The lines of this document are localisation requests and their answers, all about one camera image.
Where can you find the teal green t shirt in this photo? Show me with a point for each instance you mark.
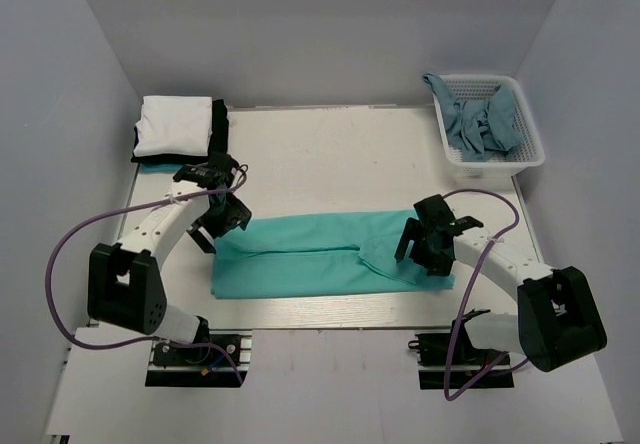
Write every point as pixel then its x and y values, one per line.
pixel 317 255

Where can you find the folded black t shirt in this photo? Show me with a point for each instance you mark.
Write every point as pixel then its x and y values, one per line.
pixel 218 141

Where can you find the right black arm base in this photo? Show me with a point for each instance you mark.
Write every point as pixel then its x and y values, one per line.
pixel 431 351

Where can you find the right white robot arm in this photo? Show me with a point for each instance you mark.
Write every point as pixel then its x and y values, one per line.
pixel 557 320

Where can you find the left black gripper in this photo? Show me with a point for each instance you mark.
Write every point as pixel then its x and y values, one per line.
pixel 237 215

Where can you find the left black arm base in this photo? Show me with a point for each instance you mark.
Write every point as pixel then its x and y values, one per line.
pixel 170 367

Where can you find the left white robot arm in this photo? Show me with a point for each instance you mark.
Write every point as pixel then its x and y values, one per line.
pixel 125 286

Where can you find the grey blue crumpled t shirt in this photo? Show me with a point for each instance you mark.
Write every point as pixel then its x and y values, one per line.
pixel 478 128

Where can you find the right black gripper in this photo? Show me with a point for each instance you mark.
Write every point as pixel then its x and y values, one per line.
pixel 440 266

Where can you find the folded teal t shirt bottom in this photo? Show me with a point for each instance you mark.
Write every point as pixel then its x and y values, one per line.
pixel 160 168

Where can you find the white plastic basket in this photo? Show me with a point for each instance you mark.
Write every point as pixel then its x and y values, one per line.
pixel 528 155

